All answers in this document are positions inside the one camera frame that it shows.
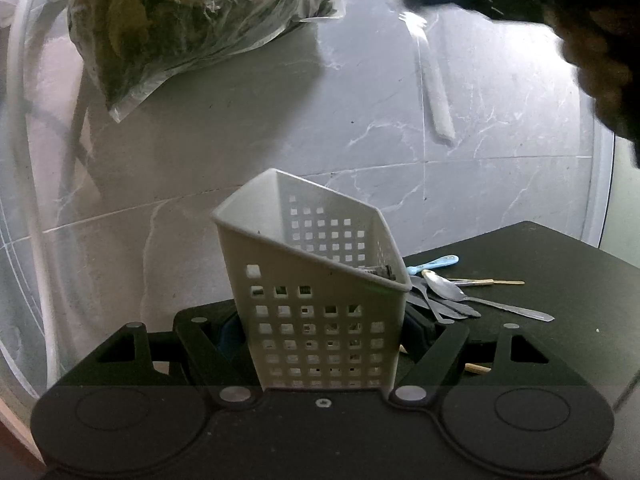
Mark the large metal spoon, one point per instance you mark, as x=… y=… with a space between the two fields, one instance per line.
x=445 y=287

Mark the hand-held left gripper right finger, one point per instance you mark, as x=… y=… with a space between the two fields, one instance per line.
x=417 y=330

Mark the wooden chopstick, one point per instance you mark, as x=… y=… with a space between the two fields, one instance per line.
x=477 y=368
x=495 y=282

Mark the grey metal utensil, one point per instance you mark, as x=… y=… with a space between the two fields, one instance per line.
x=440 y=310

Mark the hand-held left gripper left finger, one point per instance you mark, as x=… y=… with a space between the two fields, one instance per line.
x=232 y=335

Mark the white perforated plastic basket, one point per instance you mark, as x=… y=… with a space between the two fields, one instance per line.
x=320 y=340

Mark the plastic bag of dried leaves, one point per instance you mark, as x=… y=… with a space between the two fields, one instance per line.
x=150 y=20

